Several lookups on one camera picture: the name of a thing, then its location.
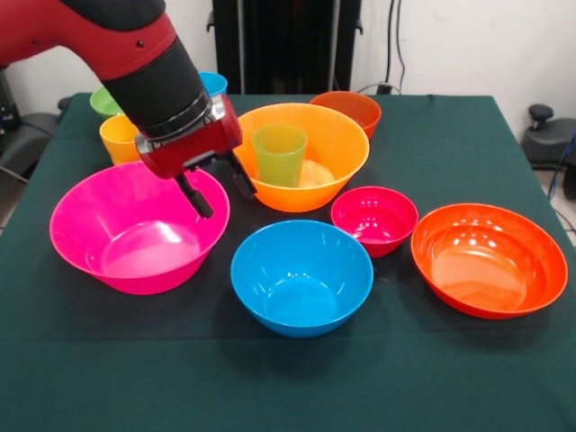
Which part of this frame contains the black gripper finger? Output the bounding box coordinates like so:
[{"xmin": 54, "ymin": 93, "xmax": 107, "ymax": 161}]
[
  {"xmin": 175, "ymin": 173, "xmax": 214, "ymax": 220},
  {"xmin": 228, "ymin": 151, "xmax": 258, "ymax": 201}
]

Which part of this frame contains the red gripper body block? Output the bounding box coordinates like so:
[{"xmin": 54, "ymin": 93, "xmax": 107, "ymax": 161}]
[{"xmin": 134, "ymin": 94, "xmax": 244, "ymax": 181}]

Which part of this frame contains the green cup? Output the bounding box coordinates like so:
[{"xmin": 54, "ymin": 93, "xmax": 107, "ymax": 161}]
[{"xmin": 251, "ymin": 124, "xmax": 309, "ymax": 188}]

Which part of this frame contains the large magenta bowl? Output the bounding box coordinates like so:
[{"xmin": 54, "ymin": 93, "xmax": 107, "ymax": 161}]
[{"xmin": 49, "ymin": 160, "xmax": 231, "ymax": 296}]

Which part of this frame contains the large orange bowl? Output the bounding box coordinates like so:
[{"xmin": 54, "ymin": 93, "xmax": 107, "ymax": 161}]
[{"xmin": 231, "ymin": 103, "xmax": 371, "ymax": 213}]

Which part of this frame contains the blue bowl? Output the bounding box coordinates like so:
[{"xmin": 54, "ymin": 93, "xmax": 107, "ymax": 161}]
[{"xmin": 229, "ymin": 219, "xmax": 374, "ymax": 339}]

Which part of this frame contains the small red-orange bowl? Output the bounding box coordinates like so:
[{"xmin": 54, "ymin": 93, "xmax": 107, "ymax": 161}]
[{"xmin": 309, "ymin": 90, "xmax": 383, "ymax": 140}]

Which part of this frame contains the blue cup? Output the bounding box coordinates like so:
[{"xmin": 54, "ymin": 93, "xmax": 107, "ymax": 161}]
[{"xmin": 197, "ymin": 71, "xmax": 229, "ymax": 98}]

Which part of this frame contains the yellow cup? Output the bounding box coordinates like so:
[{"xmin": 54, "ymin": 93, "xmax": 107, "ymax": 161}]
[{"xmin": 99, "ymin": 114, "xmax": 143, "ymax": 163}]

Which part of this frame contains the green bowl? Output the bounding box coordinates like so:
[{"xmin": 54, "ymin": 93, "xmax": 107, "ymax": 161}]
[{"xmin": 88, "ymin": 85, "xmax": 125, "ymax": 121}]

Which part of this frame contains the small crimson bowl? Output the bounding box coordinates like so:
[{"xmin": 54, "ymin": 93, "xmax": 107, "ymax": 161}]
[{"xmin": 330, "ymin": 185, "xmax": 419, "ymax": 259}]

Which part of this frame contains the dark green tablecloth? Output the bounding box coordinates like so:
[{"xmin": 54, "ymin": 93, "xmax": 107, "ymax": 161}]
[{"xmin": 0, "ymin": 92, "xmax": 576, "ymax": 432}]

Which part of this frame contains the wide red-orange bowl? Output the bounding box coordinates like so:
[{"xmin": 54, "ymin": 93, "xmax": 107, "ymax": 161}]
[{"xmin": 410, "ymin": 202, "xmax": 569, "ymax": 320}]

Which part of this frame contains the grey pedestal foot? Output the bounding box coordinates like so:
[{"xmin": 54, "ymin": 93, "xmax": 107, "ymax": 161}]
[
  {"xmin": 0, "ymin": 112, "xmax": 62, "ymax": 181},
  {"xmin": 520, "ymin": 103, "xmax": 576, "ymax": 168}
]

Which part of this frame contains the blue cable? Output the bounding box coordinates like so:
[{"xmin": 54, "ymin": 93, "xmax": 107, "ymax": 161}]
[{"xmin": 545, "ymin": 130, "xmax": 576, "ymax": 202}]

